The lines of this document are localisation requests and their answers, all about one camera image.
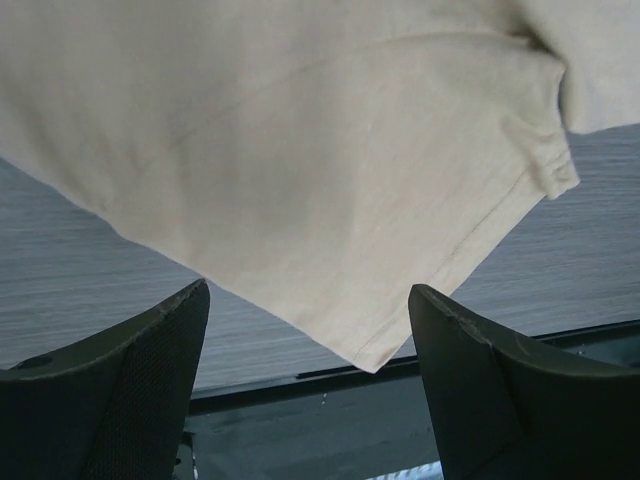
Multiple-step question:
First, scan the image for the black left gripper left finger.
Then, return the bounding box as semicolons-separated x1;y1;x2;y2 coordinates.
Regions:
1;280;210;479

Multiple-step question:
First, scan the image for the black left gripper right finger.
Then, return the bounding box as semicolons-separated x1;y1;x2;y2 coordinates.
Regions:
408;285;639;479

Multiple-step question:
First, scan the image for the beige t shirt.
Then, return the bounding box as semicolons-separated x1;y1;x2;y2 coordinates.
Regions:
1;1;639;372

